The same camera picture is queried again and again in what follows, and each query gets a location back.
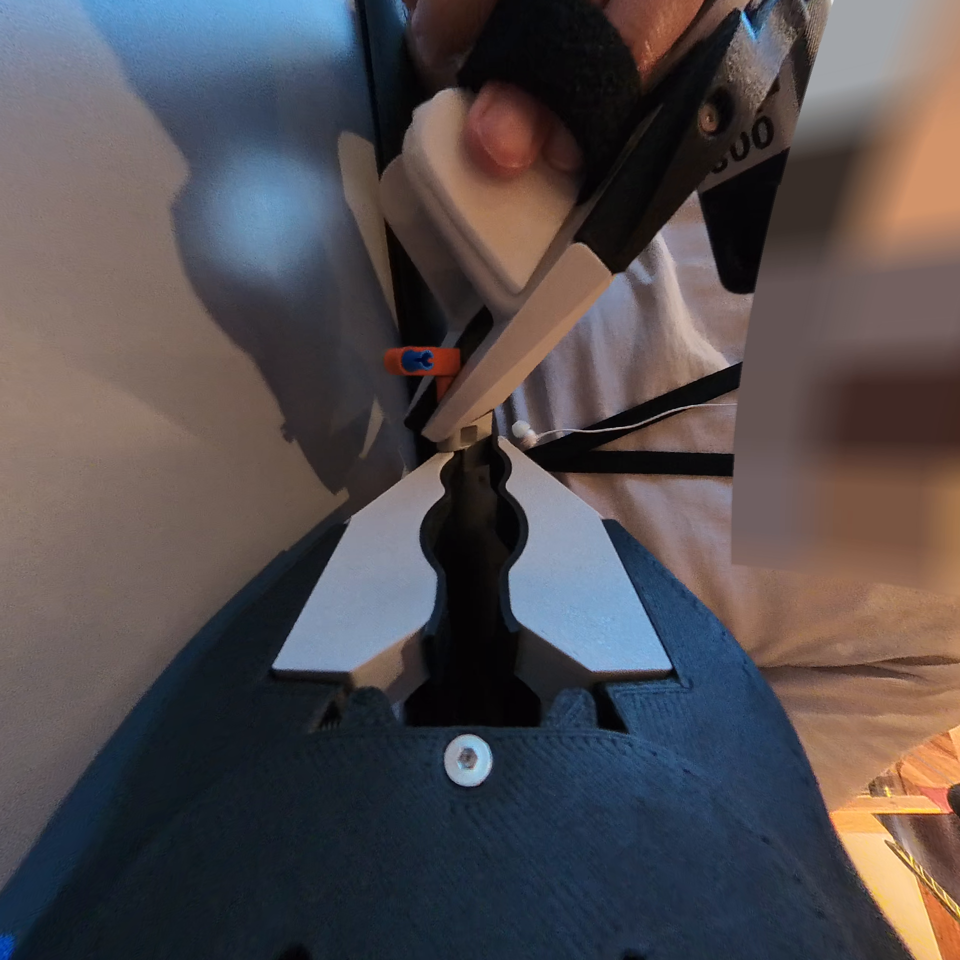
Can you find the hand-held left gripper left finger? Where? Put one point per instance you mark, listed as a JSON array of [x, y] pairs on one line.
[[360, 600]]

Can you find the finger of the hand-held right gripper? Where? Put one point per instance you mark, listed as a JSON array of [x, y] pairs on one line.
[[525, 330]]

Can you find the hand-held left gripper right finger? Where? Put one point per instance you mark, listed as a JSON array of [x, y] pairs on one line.
[[585, 600]]

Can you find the orange connector with blue pins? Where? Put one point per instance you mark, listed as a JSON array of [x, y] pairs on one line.
[[448, 361]]

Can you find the grey angled brick piece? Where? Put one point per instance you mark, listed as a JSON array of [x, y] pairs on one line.
[[469, 436]]

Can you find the grey desk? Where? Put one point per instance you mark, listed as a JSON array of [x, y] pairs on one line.
[[112, 450]]

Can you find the person's right hand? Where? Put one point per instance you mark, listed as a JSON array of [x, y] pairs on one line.
[[510, 135]]

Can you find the person's torso in white shirt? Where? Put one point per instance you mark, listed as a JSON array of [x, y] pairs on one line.
[[660, 570]]

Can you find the wooden beam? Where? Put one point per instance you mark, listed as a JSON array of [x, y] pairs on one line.
[[900, 808]]

